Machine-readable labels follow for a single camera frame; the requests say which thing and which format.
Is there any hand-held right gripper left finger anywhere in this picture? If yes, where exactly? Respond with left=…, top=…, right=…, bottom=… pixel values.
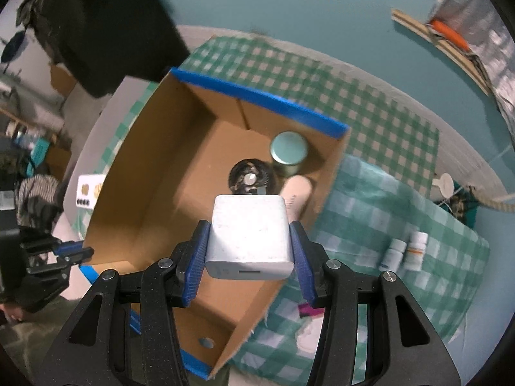
left=38, top=220, right=212, bottom=386

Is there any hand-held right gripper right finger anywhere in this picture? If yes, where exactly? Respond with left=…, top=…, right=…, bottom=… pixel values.
left=289, top=221, right=461, bottom=386

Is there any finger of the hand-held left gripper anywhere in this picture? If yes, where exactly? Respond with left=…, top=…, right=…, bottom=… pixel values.
left=26, top=264, right=72, bottom=288
left=36, top=239, right=96, bottom=267

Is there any white charger block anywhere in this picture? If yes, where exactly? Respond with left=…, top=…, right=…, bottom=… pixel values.
left=205, top=194, right=296, bottom=280

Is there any white octagonal case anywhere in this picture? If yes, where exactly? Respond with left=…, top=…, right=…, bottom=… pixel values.
left=297, top=317, right=323, bottom=352

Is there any small white pill bottle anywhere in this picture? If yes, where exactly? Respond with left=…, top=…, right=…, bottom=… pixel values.
left=378, top=238, right=407, bottom=272

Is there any black round tin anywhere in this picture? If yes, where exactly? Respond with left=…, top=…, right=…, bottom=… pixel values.
left=229, top=159, right=275, bottom=197

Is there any blue cardboard box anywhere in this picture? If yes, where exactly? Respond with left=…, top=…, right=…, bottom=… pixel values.
left=79, top=66, right=350, bottom=381

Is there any teal lidded jar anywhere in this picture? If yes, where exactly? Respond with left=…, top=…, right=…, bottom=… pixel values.
left=269, top=131, right=310, bottom=178

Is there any orange label white pill bottle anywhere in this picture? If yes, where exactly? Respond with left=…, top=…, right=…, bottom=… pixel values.
left=403, top=231, right=429, bottom=272

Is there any person's left hand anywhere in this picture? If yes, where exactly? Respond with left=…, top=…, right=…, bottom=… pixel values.
left=0, top=302, right=25, bottom=326

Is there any white card with dots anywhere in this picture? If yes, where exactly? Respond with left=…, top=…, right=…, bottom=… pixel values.
left=76, top=174, right=106, bottom=210

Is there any striped black and white cloth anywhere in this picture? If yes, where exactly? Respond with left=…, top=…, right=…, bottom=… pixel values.
left=16, top=175, right=65, bottom=230

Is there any light green checked plastic sheet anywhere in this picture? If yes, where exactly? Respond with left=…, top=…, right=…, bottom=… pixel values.
left=229, top=153, right=489, bottom=382

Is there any teal box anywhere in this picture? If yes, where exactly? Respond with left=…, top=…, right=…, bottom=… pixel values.
left=31, top=139, right=51, bottom=163

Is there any black hanging clothing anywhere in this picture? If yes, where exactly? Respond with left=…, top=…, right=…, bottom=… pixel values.
left=16, top=0, right=192, bottom=98

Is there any wooden window sill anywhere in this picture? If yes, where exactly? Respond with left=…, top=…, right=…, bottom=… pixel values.
left=391, top=7, right=493, bottom=97

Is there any orange object on sill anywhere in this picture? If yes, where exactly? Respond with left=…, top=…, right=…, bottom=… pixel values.
left=428, top=19, right=469, bottom=52

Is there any silver foil curtain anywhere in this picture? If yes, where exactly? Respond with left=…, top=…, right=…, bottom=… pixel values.
left=428, top=0, right=515, bottom=137

